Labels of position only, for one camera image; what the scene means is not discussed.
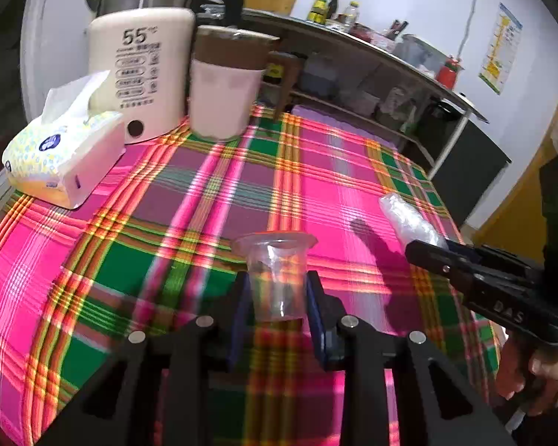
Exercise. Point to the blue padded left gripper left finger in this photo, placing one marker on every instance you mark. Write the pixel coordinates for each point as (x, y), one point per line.
(238, 310)

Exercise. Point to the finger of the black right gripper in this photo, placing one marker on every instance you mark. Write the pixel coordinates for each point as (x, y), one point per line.
(454, 262)

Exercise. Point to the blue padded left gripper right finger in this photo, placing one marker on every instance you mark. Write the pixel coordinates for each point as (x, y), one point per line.
(323, 314)

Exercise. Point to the clear plastic cup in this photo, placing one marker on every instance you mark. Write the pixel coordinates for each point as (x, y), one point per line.
(276, 267)

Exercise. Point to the clear plastic wrap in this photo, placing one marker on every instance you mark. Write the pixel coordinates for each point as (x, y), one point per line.
(408, 223)

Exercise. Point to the white metal kitchen shelf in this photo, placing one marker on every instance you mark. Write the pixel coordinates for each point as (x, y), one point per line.
(355, 80)

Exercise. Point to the person's right hand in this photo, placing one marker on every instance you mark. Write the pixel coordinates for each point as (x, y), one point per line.
(514, 372)

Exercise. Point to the plaid pink green tablecloth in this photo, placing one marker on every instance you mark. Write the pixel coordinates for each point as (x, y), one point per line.
(151, 248)

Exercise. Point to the red thermos bottle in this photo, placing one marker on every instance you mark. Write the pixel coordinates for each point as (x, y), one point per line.
(448, 73)

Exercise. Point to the pink jug brown lid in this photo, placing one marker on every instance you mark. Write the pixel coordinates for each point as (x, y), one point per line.
(226, 72)

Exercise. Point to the white tissue pack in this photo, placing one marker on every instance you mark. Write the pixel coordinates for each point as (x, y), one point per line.
(63, 154)

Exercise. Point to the white water dispenser kettle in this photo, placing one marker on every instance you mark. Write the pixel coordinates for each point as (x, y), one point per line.
(146, 52)

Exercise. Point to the yellow label oil bottle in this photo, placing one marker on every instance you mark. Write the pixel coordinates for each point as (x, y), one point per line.
(317, 13)

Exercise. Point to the yellow green wall poster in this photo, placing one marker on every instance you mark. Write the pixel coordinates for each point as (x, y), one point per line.
(501, 51)

